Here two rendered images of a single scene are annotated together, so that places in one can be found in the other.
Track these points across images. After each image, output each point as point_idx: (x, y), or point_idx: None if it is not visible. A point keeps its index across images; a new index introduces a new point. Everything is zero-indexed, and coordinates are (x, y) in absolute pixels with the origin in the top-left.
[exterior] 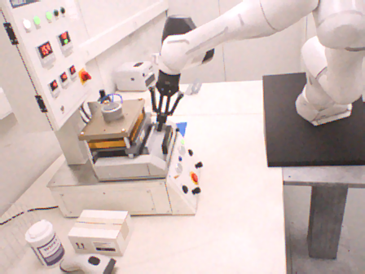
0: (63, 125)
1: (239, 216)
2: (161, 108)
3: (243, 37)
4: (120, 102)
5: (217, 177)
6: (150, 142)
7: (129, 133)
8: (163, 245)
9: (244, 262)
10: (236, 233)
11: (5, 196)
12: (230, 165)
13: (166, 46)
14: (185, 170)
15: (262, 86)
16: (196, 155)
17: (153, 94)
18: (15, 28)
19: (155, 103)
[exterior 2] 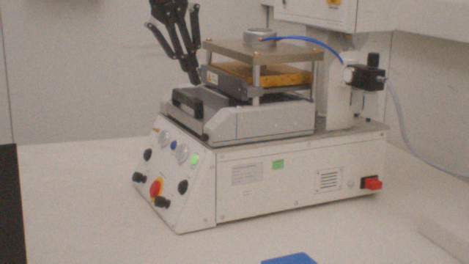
0: (280, 20)
1: (64, 190)
2: (186, 45)
3: None
4: (288, 52)
5: (124, 219)
6: (205, 93)
7: (204, 46)
8: None
9: (48, 167)
10: (64, 179)
11: (416, 138)
12: (104, 239)
13: None
14: (163, 162)
15: (19, 178)
16: (182, 218)
17: (190, 15)
18: None
19: (192, 34)
